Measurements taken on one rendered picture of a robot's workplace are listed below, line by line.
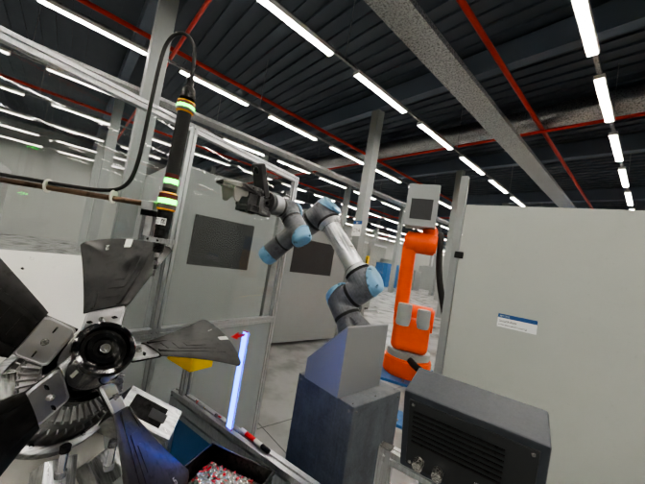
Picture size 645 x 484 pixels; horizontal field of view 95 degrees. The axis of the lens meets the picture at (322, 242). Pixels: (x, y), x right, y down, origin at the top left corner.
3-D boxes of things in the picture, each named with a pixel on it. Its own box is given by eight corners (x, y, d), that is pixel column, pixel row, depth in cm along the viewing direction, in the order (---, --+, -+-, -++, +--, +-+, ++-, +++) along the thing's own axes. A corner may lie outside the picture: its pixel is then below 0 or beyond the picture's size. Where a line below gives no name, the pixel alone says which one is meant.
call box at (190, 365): (165, 362, 118) (171, 335, 119) (188, 357, 127) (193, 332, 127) (188, 376, 109) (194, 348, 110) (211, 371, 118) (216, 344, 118)
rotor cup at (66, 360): (27, 357, 61) (50, 329, 56) (102, 329, 75) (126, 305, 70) (58, 420, 60) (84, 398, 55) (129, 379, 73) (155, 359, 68)
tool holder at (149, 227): (129, 238, 71) (136, 198, 71) (145, 239, 78) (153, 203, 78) (166, 244, 71) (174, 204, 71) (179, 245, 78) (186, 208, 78)
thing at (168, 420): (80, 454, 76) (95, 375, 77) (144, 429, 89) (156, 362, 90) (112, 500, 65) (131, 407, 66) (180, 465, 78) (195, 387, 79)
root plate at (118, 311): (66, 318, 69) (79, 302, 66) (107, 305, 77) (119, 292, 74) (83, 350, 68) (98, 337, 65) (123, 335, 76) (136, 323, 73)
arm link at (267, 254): (293, 224, 157) (250, 249, 111) (307, 210, 153) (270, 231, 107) (306, 240, 157) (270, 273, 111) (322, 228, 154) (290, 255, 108)
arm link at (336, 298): (344, 323, 134) (332, 297, 142) (367, 307, 130) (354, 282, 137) (328, 321, 125) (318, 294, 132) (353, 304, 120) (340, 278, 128)
